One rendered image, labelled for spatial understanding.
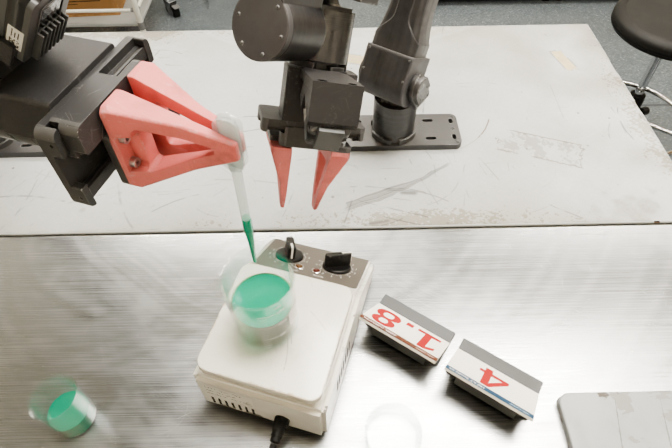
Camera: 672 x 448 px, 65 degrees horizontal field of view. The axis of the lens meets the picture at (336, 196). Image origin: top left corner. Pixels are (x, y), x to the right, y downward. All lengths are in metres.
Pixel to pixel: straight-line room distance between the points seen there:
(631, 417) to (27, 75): 0.59
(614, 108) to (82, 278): 0.81
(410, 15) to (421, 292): 0.34
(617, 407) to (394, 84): 0.43
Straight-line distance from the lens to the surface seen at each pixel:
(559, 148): 0.85
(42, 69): 0.38
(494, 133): 0.84
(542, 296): 0.67
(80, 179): 0.37
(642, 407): 0.64
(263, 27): 0.44
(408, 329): 0.59
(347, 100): 0.43
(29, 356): 0.68
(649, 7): 1.86
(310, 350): 0.50
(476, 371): 0.58
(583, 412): 0.61
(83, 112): 0.33
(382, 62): 0.69
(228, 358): 0.51
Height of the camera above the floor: 1.44
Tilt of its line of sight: 49 degrees down
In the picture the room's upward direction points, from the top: 1 degrees counter-clockwise
